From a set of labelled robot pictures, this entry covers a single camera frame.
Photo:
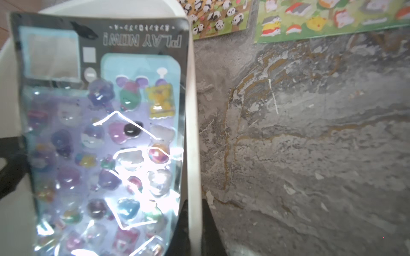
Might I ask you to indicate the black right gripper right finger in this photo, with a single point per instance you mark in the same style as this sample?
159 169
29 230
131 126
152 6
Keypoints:
212 244

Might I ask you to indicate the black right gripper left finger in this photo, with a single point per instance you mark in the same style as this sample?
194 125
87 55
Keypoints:
180 243

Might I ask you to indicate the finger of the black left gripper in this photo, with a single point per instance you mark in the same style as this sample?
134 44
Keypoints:
14 151

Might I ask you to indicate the puffy gem sticker sheet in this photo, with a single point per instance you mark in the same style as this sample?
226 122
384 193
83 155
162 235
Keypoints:
102 105

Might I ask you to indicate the panda sticker sheet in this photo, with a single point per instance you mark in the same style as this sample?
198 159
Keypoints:
211 18

